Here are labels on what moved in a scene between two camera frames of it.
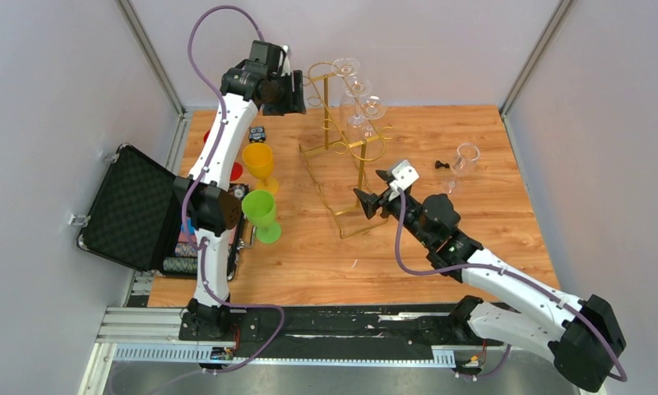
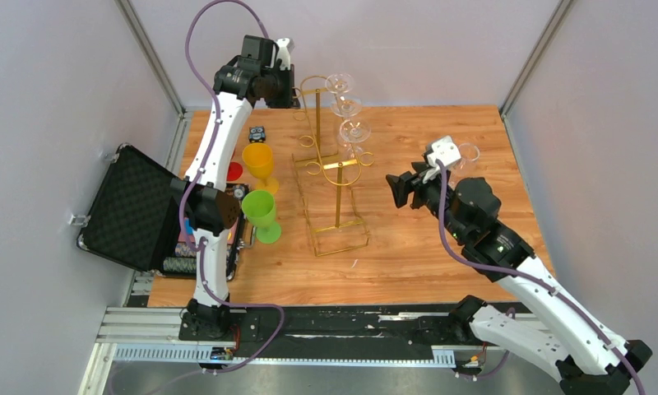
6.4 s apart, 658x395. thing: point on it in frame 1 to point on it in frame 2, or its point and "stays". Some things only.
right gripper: [371, 202] to [401, 186]
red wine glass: [236, 170] stays
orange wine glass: [259, 158] stays
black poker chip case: [137, 219] stays
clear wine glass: [371, 108] to [351, 136]
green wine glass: [259, 208] stays
